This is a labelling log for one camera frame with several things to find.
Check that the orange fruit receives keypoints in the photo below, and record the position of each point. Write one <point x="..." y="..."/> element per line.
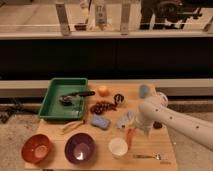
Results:
<point x="103" y="91"/>

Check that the light blue cup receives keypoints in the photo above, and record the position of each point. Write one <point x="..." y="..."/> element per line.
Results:
<point x="143" y="91"/>

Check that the wooden board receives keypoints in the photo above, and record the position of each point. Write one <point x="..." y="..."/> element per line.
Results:
<point x="158" y="142"/>

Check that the blue sponge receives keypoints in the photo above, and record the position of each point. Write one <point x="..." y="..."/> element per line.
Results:
<point x="100" y="122"/>

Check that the purple bowl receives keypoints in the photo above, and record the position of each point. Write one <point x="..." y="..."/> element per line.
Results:
<point x="79" y="148"/>

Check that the dark grape bunch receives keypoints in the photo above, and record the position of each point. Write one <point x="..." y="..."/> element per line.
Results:
<point x="101" y="107"/>

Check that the small metal cup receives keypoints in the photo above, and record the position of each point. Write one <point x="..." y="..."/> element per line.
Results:
<point x="118" y="99"/>

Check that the white cup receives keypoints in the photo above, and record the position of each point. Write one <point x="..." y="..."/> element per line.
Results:
<point x="118" y="147"/>

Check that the silver spoon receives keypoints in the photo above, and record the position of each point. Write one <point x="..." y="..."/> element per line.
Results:
<point x="156" y="156"/>

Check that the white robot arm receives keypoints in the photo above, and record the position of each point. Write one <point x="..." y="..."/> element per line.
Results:
<point x="153" y="108"/>

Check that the yellow banana toy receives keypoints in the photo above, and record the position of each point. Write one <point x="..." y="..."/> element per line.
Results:
<point x="71" y="126"/>

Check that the black handled can opener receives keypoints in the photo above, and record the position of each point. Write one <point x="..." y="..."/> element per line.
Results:
<point x="67" y="99"/>

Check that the black remote block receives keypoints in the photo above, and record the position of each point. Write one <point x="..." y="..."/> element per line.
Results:
<point x="157" y="125"/>

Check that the orange red pepper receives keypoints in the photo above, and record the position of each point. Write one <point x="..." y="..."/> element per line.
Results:
<point x="129" y="136"/>

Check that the orange bowl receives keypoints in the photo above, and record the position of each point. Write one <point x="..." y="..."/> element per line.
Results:
<point x="36" y="148"/>

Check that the green plastic tray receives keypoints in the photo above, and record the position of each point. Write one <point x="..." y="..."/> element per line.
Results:
<point x="52" y="110"/>

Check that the blue crumpled cloth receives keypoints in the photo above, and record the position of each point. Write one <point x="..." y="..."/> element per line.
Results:
<point x="124" y="120"/>

